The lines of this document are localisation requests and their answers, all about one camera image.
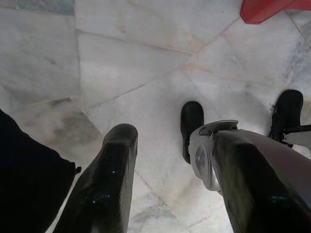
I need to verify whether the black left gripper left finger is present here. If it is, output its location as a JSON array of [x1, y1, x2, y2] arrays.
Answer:
[[52, 123, 139, 233]]

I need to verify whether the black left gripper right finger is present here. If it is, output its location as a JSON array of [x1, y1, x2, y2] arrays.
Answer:
[[213, 131, 311, 233]]

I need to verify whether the plain black garment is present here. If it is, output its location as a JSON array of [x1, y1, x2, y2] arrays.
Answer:
[[0, 108, 82, 233]]

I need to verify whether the grey right robot leg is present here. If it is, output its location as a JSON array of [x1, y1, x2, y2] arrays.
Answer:
[[281, 125, 311, 157]]

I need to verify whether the black right robot foot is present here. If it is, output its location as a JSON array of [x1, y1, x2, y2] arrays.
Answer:
[[270, 89, 305, 148]]

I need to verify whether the black robot foot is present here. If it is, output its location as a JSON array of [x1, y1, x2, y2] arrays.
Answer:
[[270, 89, 305, 148], [181, 101, 205, 165]]

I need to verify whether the black left robot foot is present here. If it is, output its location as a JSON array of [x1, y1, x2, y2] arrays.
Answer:
[[181, 101, 205, 165]]

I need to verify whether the red plastic stool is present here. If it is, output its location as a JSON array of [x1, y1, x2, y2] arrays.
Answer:
[[239, 0, 311, 24]]

